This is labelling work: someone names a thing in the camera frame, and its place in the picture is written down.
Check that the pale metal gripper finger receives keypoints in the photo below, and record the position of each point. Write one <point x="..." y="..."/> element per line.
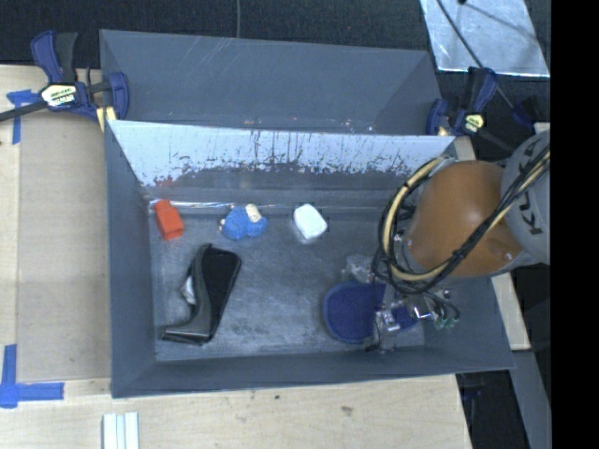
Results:
<point x="382" y="325"/>
<point x="394" y="337"/>

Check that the blue round pad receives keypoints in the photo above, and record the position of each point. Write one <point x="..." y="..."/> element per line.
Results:
<point x="351" y="311"/>

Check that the clear plastic wrap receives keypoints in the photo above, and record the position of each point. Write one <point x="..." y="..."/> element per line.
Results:
<point x="358" y="268"/>

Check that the grey metal bin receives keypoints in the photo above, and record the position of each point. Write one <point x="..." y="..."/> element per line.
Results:
<point x="281" y="297"/>

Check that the white sponge block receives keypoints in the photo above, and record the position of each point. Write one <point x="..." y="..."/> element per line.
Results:
<point x="310" y="221"/>

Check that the black soft case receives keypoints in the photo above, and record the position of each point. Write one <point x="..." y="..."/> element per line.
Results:
<point x="217" y="279"/>

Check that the blue toy animal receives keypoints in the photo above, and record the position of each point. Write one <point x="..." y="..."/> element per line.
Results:
<point x="239" y="225"/>

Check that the white crumpled cloth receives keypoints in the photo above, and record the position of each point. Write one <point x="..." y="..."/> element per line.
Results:
<point x="188" y="290"/>

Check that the red block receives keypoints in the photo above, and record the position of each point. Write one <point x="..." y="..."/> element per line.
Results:
<point x="168" y="220"/>

